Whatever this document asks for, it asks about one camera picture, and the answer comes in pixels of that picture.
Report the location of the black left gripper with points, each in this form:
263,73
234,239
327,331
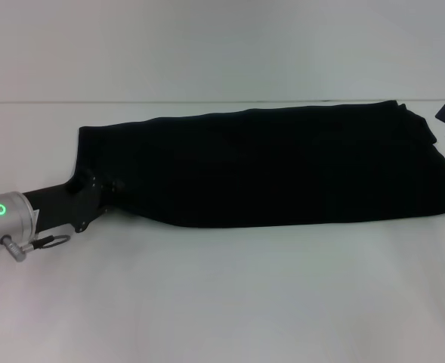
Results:
67,204

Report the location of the black t-shirt with white print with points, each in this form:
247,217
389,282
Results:
263,170

